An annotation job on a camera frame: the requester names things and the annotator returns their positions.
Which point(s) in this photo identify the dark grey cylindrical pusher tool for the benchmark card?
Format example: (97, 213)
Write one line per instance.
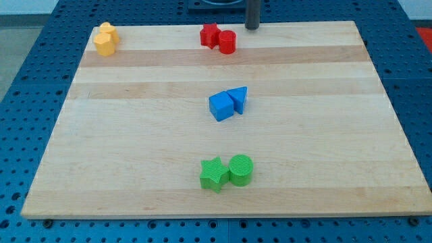
(252, 14)

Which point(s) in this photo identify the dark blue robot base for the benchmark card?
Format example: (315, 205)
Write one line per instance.
(201, 6)

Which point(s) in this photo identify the red cylinder block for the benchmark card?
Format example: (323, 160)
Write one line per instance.
(227, 42)

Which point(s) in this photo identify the red star block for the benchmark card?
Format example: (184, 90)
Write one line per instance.
(209, 35)

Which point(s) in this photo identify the blue triangle block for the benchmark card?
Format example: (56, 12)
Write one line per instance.
(238, 96)

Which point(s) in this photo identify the blue cube block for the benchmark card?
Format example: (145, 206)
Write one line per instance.
(221, 106)

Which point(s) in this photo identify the green cylinder block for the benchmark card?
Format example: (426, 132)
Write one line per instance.
(241, 169)

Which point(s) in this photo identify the yellow heart block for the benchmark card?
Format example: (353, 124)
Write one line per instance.
(106, 27)

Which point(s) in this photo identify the yellow hexagon block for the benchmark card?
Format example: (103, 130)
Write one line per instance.
(104, 44)

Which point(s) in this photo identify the green star block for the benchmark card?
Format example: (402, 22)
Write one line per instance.
(214, 174)

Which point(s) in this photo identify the wooden board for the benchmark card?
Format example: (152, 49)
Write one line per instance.
(317, 123)

